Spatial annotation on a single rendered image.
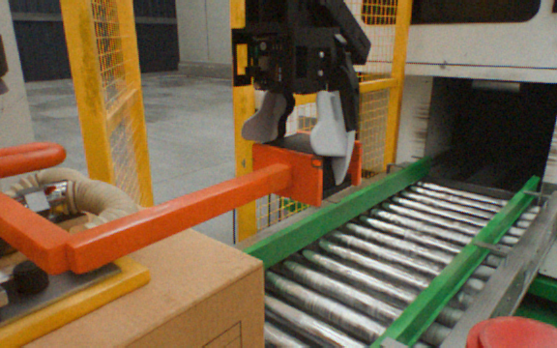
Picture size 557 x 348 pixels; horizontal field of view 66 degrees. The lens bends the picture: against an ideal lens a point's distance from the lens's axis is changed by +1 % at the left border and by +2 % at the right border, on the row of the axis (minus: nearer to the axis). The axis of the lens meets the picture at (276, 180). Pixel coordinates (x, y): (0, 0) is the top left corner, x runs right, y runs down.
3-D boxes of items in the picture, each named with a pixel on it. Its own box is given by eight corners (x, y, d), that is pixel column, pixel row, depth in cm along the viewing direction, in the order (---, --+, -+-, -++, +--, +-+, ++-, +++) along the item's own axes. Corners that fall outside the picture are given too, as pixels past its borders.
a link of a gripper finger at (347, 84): (319, 139, 42) (297, 52, 41) (329, 136, 43) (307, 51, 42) (360, 129, 38) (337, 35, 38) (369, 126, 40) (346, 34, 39)
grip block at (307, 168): (298, 169, 52) (299, 130, 50) (361, 185, 47) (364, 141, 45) (251, 188, 46) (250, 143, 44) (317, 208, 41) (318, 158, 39)
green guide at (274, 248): (409, 169, 216) (411, 152, 213) (429, 173, 210) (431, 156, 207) (122, 321, 102) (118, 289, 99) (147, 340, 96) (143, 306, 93)
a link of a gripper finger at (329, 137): (308, 197, 39) (282, 101, 38) (342, 181, 43) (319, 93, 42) (337, 194, 37) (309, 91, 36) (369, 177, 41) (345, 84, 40)
